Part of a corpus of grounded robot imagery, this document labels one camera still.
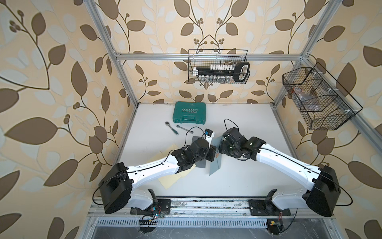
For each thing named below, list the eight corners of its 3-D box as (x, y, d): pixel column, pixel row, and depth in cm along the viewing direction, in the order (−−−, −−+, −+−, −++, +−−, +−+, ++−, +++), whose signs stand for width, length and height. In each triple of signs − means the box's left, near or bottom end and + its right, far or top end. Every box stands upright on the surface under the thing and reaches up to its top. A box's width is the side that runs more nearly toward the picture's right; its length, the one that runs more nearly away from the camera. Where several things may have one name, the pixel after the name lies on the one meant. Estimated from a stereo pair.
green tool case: (173, 124, 110) (172, 120, 106) (175, 104, 124) (175, 99, 120) (206, 124, 109) (207, 120, 106) (205, 104, 124) (205, 99, 120)
